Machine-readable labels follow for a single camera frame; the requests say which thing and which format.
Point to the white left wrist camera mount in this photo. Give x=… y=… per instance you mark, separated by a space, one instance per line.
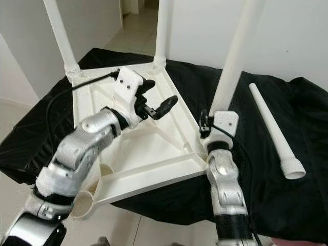
x=127 y=87

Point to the white plastic table leg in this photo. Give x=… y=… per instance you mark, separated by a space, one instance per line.
x=162 y=31
x=236 y=56
x=61 y=36
x=275 y=130

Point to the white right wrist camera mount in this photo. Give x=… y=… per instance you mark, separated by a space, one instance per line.
x=224 y=125

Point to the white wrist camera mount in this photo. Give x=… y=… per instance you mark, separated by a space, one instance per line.
x=224 y=125
x=127 y=87

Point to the white plastic table top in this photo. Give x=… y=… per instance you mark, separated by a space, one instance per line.
x=154 y=159

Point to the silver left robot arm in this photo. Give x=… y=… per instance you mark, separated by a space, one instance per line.
x=82 y=148

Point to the pink stool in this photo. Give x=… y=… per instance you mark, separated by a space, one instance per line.
x=300 y=242

